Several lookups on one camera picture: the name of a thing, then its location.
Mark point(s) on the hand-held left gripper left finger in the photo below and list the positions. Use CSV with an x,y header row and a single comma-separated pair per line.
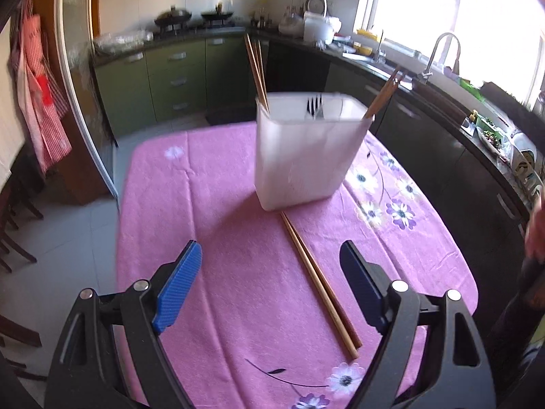
x,y
181,285

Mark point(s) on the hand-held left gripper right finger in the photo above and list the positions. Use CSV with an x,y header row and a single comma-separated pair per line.
x,y
362,285

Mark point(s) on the brown chopstick red patterned end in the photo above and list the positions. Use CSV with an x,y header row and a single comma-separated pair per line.
x,y
330,290

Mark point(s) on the thin tan wooden chopstick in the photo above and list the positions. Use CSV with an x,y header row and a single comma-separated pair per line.
x,y
320,289

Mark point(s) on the white plastic utensil holder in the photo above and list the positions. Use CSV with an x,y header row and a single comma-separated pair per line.
x,y
306,157

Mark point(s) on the light bamboo chopstick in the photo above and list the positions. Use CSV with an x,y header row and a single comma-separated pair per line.
x,y
385,96
378,94

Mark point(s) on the brown wooden chopstick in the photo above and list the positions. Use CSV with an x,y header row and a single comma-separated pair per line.
x,y
262,72
255,72

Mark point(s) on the person's right forearm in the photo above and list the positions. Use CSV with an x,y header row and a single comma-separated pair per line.
x,y
536,234

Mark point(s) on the purple floral tablecloth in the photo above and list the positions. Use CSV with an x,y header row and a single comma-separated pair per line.
x,y
213,200

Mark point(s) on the person's dark clothing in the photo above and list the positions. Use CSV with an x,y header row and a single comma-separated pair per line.
x,y
519,328

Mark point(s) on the dark wooden chair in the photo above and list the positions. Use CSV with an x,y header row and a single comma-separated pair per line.
x,y
17,328
25,204

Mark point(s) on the metal fork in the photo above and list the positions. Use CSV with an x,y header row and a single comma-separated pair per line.
x,y
314,108

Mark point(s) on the plate of food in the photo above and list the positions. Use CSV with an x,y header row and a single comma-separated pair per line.
x,y
489,136

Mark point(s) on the white countertop appliance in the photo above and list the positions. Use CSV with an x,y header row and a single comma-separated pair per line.
x,y
521,155

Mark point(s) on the kitchen base cabinets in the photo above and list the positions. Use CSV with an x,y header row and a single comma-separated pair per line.
x,y
179,72

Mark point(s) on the green container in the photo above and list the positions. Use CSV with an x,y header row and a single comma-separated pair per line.
x,y
468,87

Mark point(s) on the sliding glass door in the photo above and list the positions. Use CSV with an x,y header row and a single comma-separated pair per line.
x,y
81,72

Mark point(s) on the metal kitchen faucet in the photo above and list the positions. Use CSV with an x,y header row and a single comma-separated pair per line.
x,y
430,59

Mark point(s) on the red checked apron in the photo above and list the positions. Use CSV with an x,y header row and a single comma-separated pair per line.
x,y
38,93

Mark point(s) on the clear plastic bag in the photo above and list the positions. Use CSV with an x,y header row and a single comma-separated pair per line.
x,y
123,41

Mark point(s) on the yellow container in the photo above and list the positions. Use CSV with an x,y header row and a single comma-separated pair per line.
x,y
368,35

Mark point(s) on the gas stove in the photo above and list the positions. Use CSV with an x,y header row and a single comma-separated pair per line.
x,y
200,30

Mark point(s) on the white rice cooker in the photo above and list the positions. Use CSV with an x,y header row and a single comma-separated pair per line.
x,y
319,30

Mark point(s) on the black lidded wok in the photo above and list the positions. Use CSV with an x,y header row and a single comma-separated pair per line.
x,y
172,17

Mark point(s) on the seasoning bottles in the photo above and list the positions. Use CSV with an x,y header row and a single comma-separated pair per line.
x,y
260,19

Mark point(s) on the kitchen window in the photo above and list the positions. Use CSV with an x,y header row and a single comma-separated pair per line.
x,y
468,8

